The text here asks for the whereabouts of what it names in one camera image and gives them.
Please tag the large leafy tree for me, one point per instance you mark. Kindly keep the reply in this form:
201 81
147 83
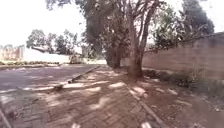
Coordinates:
115 56

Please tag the tree with forked trunk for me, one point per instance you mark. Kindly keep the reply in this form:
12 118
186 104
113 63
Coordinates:
135 63

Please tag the concrete kerb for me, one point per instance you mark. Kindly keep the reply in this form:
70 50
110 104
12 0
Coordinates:
76 79

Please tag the red brick path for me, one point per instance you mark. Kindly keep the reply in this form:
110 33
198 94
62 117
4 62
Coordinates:
100 106

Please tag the robot's own part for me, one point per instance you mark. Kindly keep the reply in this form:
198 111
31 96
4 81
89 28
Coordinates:
145 125
76 126

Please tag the dirt verge with dry leaves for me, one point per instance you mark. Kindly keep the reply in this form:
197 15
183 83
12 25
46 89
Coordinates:
180 103

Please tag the grey asphalt road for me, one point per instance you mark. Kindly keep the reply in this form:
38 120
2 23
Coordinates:
33 76

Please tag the group of trees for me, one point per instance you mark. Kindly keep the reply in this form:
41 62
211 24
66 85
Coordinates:
36 38

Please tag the planted verge strip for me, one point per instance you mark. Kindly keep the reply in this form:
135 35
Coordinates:
26 64

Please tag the dark green trees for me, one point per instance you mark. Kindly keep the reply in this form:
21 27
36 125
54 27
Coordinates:
196 16

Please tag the grey block wall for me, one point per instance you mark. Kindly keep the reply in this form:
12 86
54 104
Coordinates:
186 56

